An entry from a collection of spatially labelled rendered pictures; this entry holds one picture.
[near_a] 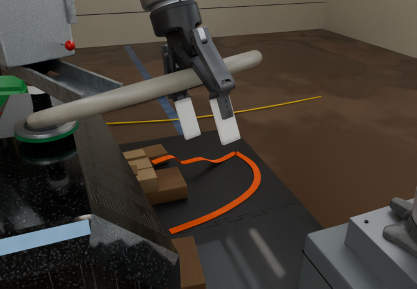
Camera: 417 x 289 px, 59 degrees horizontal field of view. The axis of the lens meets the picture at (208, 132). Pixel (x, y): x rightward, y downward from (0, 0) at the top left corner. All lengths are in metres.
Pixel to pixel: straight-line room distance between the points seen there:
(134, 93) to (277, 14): 6.66
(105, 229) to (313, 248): 0.54
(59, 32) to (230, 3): 5.57
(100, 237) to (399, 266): 0.70
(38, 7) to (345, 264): 1.09
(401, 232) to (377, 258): 0.07
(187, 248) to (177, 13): 1.44
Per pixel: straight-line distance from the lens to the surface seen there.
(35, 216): 1.08
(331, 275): 0.93
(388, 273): 0.88
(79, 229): 1.03
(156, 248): 1.15
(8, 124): 1.65
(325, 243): 0.95
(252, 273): 1.92
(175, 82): 0.56
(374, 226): 0.92
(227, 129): 0.53
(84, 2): 6.17
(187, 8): 0.56
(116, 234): 1.07
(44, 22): 1.28
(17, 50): 1.26
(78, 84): 1.19
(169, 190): 2.28
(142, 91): 0.55
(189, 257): 1.81
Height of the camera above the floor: 1.43
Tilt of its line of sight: 27 degrees down
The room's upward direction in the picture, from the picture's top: straight up
